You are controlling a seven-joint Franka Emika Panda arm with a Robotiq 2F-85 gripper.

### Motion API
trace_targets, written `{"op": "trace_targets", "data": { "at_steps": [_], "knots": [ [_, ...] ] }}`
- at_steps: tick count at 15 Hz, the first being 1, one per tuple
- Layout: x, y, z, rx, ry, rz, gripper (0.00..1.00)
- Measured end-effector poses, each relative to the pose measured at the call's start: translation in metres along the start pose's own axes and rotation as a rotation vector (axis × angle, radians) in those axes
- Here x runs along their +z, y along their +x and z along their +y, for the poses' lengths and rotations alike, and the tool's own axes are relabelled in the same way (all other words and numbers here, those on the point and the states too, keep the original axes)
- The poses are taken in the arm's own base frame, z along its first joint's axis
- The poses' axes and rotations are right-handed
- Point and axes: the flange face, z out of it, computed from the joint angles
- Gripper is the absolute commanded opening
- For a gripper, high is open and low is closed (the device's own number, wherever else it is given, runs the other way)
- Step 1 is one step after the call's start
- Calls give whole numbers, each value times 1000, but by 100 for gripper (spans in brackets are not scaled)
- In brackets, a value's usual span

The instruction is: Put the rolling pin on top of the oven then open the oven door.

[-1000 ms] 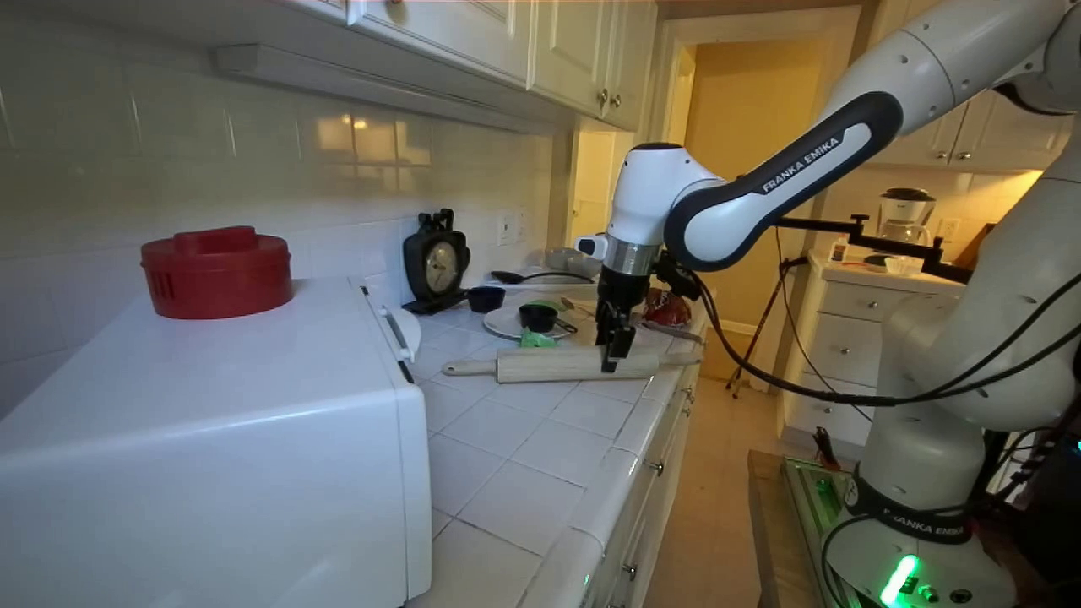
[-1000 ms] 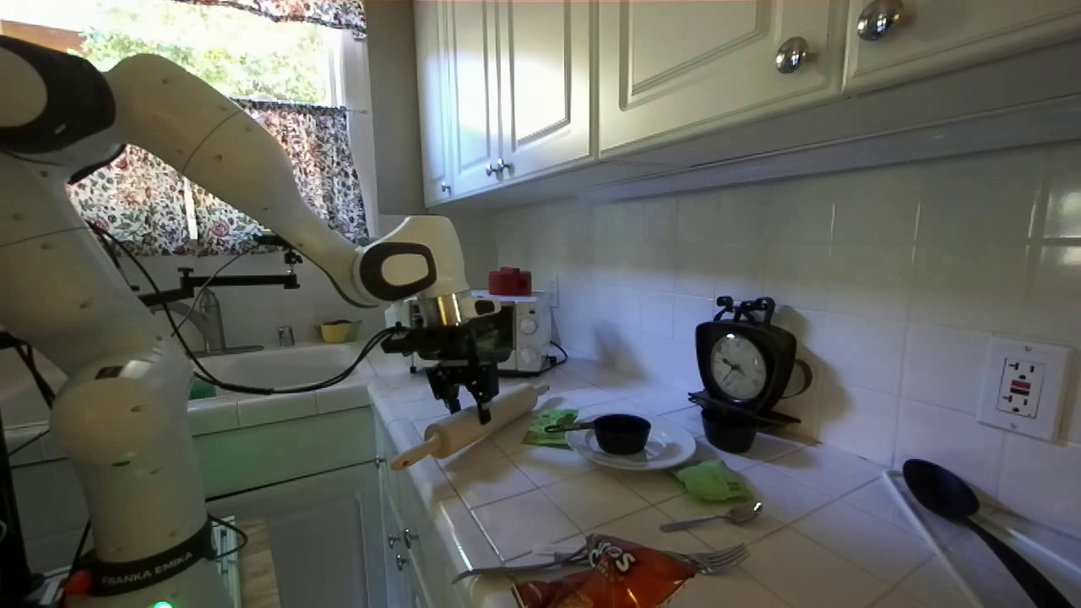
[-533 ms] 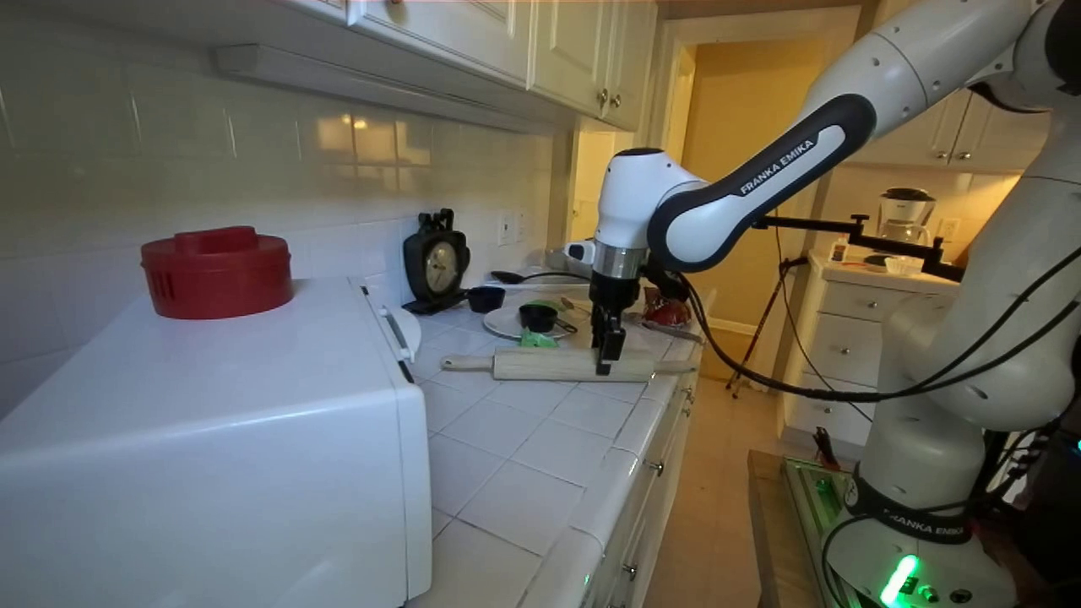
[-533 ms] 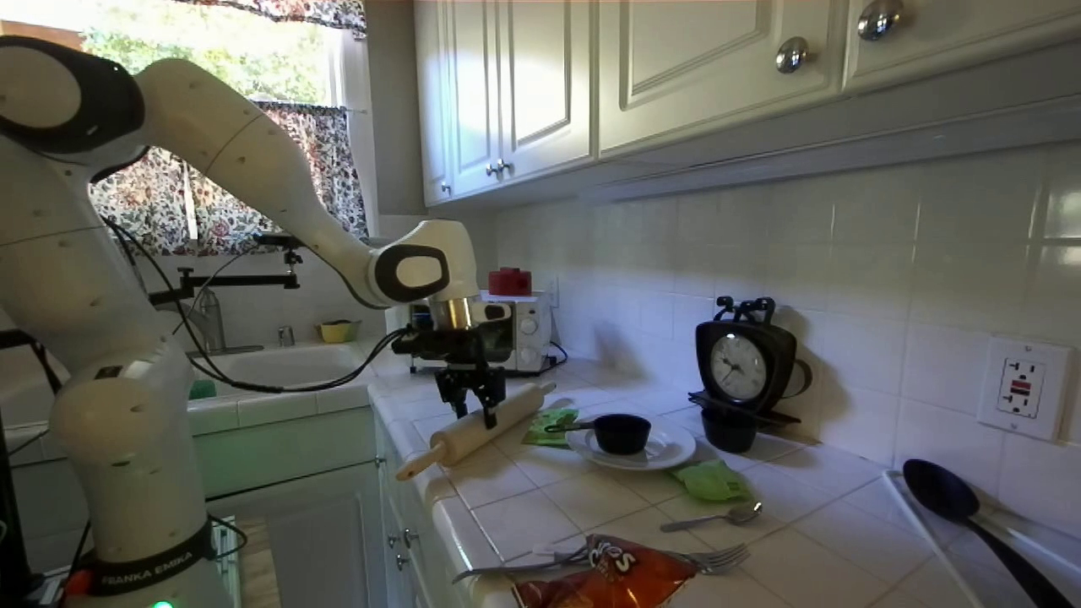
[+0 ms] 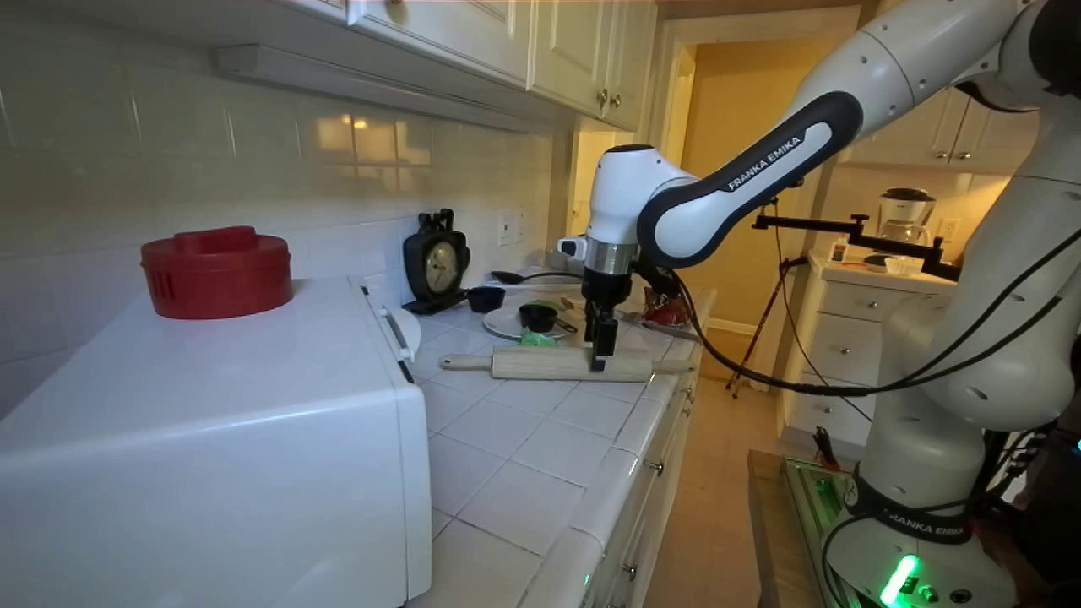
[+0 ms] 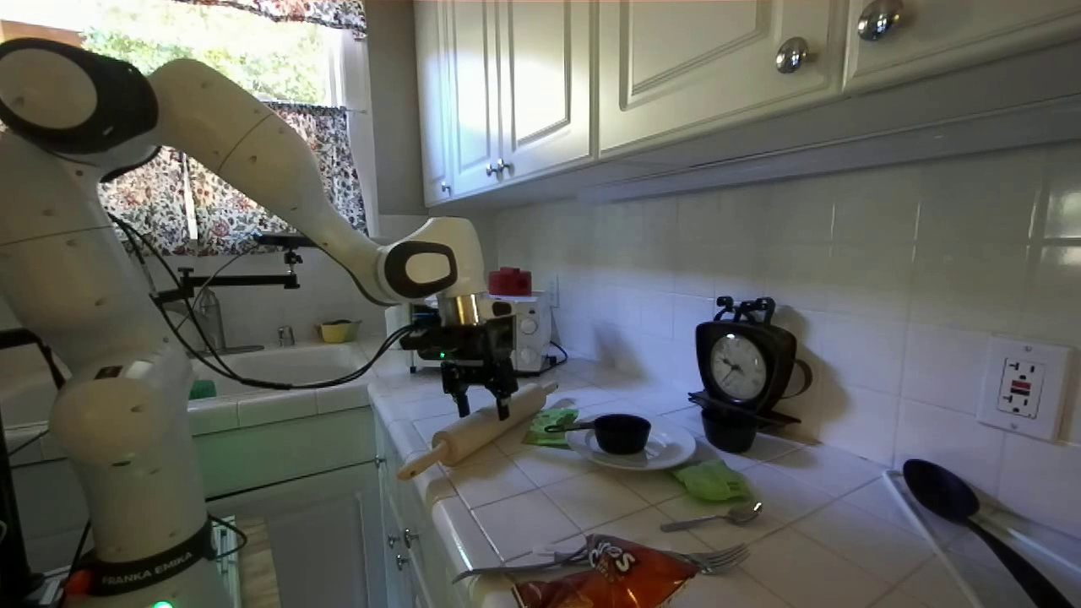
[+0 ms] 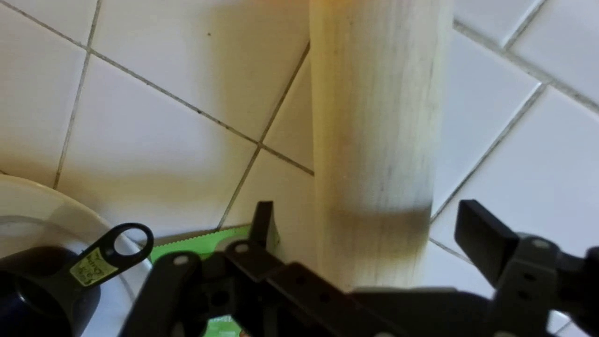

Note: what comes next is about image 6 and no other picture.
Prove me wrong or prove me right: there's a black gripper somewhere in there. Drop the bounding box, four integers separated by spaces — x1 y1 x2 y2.
437 317 522 423

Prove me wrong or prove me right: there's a wooden rolling pin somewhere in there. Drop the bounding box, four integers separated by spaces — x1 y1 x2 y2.
395 382 558 486

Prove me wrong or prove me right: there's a white toaster oven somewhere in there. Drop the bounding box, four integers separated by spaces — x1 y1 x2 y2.
485 289 558 378

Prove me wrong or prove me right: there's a white upper cabinet door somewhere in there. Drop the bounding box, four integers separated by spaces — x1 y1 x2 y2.
840 0 1081 95
592 0 850 158
413 0 503 210
492 0 596 187

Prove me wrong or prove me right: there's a green pistachio snack bag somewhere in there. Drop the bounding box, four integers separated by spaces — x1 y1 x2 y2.
522 404 584 453

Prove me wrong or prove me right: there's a red plastic container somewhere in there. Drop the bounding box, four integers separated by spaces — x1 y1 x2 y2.
485 267 533 302

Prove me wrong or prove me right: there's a small yellow dish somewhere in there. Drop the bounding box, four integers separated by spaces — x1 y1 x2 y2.
315 317 359 347

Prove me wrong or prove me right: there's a white counter base cabinet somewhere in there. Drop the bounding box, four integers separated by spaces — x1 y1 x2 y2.
371 426 485 608

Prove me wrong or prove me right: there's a white kitchen sink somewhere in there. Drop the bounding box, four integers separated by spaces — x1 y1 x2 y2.
182 341 380 435

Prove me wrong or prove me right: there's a white round plate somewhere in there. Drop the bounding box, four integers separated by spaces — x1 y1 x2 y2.
568 421 700 477

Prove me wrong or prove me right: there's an orange chips bag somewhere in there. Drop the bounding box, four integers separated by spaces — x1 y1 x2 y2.
509 534 702 608

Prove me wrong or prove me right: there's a white sink base cabinet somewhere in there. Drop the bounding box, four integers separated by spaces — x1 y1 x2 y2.
199 407 393 608

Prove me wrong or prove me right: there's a green folded cloth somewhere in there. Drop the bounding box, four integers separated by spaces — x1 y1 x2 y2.
671 458 757 506

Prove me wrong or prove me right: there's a small black cup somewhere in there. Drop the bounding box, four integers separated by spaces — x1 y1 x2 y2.
700 404 764 458

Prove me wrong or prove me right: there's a black dial kitchen scale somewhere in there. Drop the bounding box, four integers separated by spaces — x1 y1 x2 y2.
684 293 817 432

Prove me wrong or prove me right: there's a metal sink faucet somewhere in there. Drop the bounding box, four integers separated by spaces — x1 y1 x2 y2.
192 289 229 356

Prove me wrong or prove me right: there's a metal spoon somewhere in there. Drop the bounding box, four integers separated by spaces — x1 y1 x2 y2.
658 496 769 538

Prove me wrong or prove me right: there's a metal fork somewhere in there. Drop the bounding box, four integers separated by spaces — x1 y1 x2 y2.
451 542 753 586

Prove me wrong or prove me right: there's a floral window curtain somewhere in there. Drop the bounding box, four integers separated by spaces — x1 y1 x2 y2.
96 104 371 256

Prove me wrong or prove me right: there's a floral window valance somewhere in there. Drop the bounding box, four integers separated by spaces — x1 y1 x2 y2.
182 0 371 33

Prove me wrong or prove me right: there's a round metal cabinet knob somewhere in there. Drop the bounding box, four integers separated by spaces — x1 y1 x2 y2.
769 33 817 77
855 0 908 46

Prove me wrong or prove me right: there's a black ladle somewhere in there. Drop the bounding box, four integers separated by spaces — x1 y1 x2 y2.
899 458 1078 608

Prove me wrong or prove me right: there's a black measuring cup with handle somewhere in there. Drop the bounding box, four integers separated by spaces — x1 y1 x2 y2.
559 414 656 461

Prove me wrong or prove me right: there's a black stereo camera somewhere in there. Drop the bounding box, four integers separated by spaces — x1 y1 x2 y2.
250 230 330 254

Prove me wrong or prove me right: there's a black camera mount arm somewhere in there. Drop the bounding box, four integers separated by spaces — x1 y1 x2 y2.
148 247 306 312

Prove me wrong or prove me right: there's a white wall power outlet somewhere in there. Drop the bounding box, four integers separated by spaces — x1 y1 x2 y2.
976 333 1074 448

